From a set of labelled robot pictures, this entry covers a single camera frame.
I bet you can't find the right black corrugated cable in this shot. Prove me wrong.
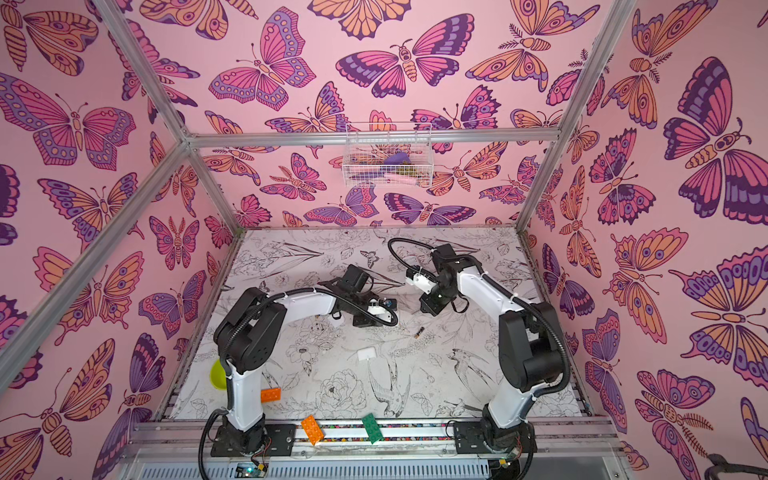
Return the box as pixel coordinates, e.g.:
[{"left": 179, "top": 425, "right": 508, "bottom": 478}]
[{"left": 387, "top": 237, "right": 571, "bottom": 397}]

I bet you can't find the white wire basket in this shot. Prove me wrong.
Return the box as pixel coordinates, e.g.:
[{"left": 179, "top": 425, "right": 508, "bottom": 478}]
[{"left": 340, "top": 122, "right": 435, "bottom": 189}]

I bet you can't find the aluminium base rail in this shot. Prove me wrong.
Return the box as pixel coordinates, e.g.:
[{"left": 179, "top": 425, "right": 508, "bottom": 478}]
[{"left": 115, "top": 417, "right": 633, "bottom": 479}]

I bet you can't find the orange brick on rail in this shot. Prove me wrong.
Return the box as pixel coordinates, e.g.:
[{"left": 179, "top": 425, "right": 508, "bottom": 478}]
[{"left": 301, "top": 415, "right": 325, "bottom": 446}]

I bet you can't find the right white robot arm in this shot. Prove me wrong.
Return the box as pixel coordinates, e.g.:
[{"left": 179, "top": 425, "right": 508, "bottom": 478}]
[{"left": 407, "top": 244, "right": 571, "bottom": 430}]

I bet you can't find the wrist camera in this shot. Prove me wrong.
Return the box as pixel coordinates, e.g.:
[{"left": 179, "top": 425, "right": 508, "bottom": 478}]
[
  {"left": 367, "top": 298, "right": 398, "bottom": 322},
  {"left": 405, "top": 267, "right": 438, "bottom": 294}
]

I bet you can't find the aluminium cage frame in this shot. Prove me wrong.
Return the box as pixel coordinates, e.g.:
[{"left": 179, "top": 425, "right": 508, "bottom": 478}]
[{"left": 1, "top": 1, "right": 636, "bottom": 390}]

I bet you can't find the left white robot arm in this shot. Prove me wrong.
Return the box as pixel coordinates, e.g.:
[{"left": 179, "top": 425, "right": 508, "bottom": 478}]
[{"left": 214, "top": 265, "right": 399, "bottom": 432}]

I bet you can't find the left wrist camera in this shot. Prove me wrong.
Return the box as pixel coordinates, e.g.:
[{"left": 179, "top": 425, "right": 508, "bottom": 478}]
[{"left": 367, "top": 298, "right": 398, "bottom": 322}]

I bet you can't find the green brick on rail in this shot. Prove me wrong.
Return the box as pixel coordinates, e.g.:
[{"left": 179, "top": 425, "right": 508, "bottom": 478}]
[{"left": 361, "top": 414, "right": 384, "bottom": 444}]

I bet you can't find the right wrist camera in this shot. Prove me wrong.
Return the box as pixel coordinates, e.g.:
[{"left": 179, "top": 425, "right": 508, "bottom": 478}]
[{"left": 405, "top": 267, "right": 438, "bottom": 294}]

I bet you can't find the small circuit board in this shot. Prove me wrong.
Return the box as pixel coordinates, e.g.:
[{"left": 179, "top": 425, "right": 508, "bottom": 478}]
[{"left": 235, "top": 461, "right": 268, "bottom": 479}]

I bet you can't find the orange brick on table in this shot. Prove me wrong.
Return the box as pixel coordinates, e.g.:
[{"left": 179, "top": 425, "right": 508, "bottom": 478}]
[{"left": 260, "top": 387, "right": 282, "bottom": 403}]

